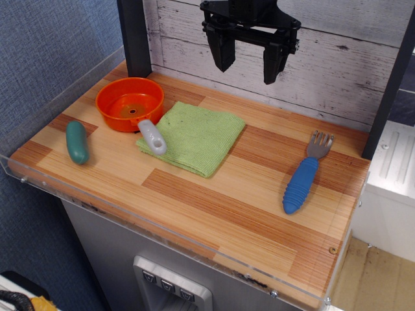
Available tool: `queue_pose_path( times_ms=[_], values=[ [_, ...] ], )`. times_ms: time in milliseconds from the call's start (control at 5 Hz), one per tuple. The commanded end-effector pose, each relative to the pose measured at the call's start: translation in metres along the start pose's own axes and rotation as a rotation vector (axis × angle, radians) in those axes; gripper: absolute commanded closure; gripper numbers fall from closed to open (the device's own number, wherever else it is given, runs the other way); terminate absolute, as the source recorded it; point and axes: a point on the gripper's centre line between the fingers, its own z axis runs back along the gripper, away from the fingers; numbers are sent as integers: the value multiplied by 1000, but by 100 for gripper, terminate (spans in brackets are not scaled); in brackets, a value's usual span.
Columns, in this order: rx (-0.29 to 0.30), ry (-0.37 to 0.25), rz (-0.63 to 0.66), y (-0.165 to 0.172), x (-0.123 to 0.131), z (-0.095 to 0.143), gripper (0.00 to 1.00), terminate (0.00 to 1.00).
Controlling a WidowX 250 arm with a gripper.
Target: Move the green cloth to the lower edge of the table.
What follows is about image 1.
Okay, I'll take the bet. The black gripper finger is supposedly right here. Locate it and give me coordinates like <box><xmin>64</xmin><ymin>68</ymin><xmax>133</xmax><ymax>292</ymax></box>
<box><xmin>207</xmin><ymin>29</ymin><xmax>235</xmax><ymax>73</ymax></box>
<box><xmin>263</xmin><ymin>36</ymin><xmax>289</xmax><ymax>85</ymax></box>

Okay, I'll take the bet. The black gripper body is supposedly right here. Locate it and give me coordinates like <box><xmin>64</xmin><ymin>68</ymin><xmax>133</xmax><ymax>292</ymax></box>
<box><xmin>200</xmin><ymin>1</ymin><xmax>300</xmax><ymax>54</ymax></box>

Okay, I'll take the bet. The green cloth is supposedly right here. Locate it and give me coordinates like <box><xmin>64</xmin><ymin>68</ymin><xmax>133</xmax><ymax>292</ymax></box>
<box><xmin>136</xmin><ymin>100</ymin><xmax>246</xmax><ymax>179</ymax></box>

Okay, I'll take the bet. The clear acrylic table guard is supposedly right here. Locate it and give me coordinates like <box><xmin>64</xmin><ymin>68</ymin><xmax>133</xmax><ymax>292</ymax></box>
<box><xmin>1</xmin><ymin>32</ymin><xmax>378</xmax><ymax>310</ymax></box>

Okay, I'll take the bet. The green toy pickle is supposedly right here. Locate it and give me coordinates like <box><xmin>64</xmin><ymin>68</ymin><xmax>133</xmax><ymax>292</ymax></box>
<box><xmin>65</xmin><ymin>121</ymin><xmax>89</xmax><ymax>165</ymax></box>

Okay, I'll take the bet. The white side unit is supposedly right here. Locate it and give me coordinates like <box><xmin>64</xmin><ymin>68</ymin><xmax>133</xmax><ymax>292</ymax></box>
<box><xmin>351</xmin><ymin>121</ymin><xmax>414</xmax><ymax>262</ymax></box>

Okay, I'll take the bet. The grey cabinet with button panel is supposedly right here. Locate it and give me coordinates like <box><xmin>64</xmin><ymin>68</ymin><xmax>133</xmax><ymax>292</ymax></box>
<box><xmin>63</xmin><ymin>201</ymin><xmax>295</xmax><ymax>310</ymax></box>

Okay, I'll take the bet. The yellow object at corner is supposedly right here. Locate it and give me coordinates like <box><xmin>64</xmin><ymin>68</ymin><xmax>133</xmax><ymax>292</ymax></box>
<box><xmin>30</xmin><ymin>296</ymin><xmax>59</xmax><ymax>311</ymax></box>

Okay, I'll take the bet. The black left frame post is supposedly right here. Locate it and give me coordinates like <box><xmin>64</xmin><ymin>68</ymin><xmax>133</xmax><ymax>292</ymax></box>
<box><xmin>117</xmin><ymin>0</ymin><xmax>152</xmax><ymax>78</ymax></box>

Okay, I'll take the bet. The black frame post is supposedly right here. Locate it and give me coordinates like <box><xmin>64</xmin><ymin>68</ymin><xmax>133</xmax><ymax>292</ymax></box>
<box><xmin>117</xmin><ymin>0</ymin><xmax>152</xmax><ymax>78</ymax></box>
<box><xmin>361</xmin><ymin>8</ymin><xmax>414</xmax><ymax>160</ymax></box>

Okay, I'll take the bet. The orange toy pan grey handle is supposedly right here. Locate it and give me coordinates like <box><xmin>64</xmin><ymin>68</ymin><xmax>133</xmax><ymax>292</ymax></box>
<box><xmin>95</xmin><ymin>77</ymin><xmax>167</xmax><ymax>156</ymax></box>

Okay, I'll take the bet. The fork with blue handle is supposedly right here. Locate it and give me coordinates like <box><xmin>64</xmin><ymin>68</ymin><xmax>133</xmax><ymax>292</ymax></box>
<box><xmin>282</xmin><ymin>130</ymin><xmax>334</xmax><ymax>214</ymax></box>

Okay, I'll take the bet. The black right frame post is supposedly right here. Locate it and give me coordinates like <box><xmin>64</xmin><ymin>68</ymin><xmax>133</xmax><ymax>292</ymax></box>
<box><xmin>361</xmin><ymin>8</ymin><xmax>414</xmax><ymax>160</ymax></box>

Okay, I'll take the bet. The black cable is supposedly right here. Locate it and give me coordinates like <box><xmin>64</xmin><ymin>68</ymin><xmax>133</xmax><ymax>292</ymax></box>
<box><xmin>0</xmin><ymin>290</ymin><xmax>35</xmax><ymax>311</ymax></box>

